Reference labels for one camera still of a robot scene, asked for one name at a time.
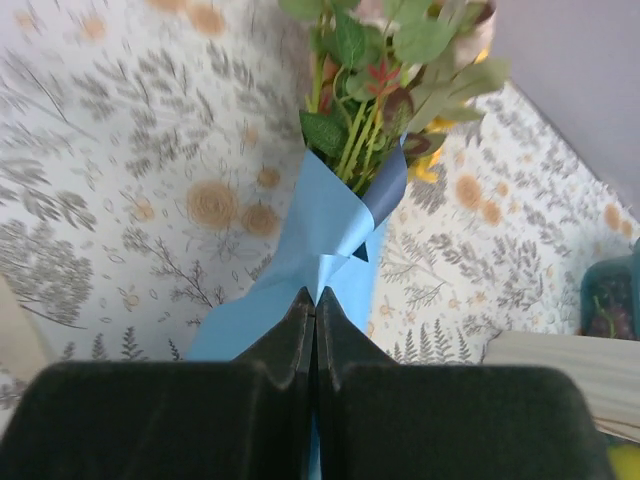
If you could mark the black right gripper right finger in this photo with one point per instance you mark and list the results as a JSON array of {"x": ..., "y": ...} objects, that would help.
[{"x": 460, "y": 425}]

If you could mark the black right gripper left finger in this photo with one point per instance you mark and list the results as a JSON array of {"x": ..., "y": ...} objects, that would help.
[{"x": 160, "y": 420}]

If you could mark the blue wrapping paper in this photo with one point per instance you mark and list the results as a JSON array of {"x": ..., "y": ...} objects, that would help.
[{"x": 330, "y": 241}]

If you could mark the artificial flower bouquet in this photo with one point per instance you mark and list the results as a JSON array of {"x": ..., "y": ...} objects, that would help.
[{"x": 393, "y": 75}]

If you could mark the cream ribbon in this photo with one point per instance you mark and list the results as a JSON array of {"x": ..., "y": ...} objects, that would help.
[{"x": 24, "y": 349}]

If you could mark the yellow lemon front left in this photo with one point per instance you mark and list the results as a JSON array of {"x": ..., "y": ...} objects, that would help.
[{"x": 625, "y": 461}]

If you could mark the dark purple grape bunch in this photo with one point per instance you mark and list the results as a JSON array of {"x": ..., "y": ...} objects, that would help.
[{"x": 612, "y": 322}]

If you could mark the teal plastic fruit basket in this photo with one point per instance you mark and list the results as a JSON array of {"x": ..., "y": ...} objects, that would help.
[{"x": 615, "y": 282}]

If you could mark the floral patterned table mat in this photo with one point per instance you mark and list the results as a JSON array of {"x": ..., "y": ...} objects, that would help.
[{"x": 148, "y": 153}]

